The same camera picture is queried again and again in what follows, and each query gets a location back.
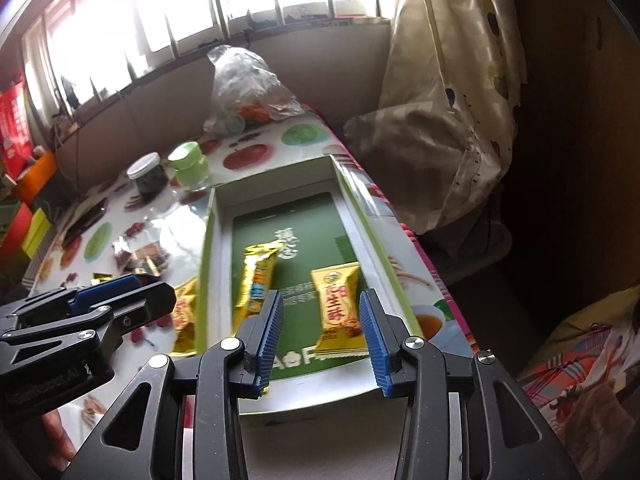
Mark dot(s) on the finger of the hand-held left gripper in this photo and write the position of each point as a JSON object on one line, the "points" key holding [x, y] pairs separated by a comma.
{"points": [[107, 291], [60, 342]]}

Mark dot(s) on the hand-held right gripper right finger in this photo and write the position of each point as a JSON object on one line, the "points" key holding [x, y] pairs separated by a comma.
{"points": [[374, 345]]}

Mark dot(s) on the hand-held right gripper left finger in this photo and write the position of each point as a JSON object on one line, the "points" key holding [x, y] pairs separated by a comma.
{"points": [[267, 340]]}

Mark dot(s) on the small gold packet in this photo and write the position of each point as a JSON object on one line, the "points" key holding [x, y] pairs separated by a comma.
{"points": [[102, 277]]}

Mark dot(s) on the yellow peanut candy packet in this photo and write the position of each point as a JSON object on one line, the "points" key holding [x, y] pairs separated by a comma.
{"points": [[186, 317], [337, 310]]}

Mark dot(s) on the long gold snack packet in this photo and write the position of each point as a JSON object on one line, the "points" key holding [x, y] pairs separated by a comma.
{"points": [[255, 280]]}

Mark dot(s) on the green and white cardboard box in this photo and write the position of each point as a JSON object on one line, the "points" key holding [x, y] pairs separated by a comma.
{"points": [[300, 220]]}

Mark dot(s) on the person's left hand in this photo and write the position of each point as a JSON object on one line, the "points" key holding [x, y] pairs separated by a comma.
{"points": [[60, 435]]}

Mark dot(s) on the small red candy wrapper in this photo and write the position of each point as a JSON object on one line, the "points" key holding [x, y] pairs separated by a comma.
{"points": [[123, 256]]}

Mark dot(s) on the small brown snack packet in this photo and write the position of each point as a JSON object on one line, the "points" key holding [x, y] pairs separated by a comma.
{"points": [[150, 266]]}

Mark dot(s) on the black phone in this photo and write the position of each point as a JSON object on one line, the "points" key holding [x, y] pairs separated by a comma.
{"points": [[85, 221]]}

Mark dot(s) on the yellow-green box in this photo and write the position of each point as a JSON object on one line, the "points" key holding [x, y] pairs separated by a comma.
{"points": [[35, 232]]}

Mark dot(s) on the dark jar with white lid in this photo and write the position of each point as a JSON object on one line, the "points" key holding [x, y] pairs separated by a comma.
{"points": [[150, 182]]}

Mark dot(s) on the orange box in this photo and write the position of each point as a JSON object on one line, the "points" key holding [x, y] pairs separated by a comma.
{"points": [[37, 177]]}

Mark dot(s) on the green glass jar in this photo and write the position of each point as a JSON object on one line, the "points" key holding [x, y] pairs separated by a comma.
{"points": [[190, 165]]}

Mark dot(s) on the red cardboard box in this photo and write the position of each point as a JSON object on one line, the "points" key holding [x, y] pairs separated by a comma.
{"points": [[12, 125]]}

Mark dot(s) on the food print tablecloth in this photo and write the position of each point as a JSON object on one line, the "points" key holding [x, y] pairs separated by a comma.
{"points": [[300, 135]]}

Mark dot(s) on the small round lidded cup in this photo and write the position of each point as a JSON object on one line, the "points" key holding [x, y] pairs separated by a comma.
{"points": [[234, 124]]}

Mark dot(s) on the colourful printed blanket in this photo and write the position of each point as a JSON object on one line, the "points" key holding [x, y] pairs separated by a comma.
{"points": [[590, 385]]}

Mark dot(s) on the clear plastic bag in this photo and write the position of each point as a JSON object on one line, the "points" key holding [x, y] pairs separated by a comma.
{"points": [[240, 80]]}

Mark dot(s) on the cream patterned curtain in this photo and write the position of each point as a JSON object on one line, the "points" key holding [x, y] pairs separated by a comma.
{"points": [[440, 85]]}

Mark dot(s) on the barred window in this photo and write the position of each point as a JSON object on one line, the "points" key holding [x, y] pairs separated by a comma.
{"points": [[217, 0]]}

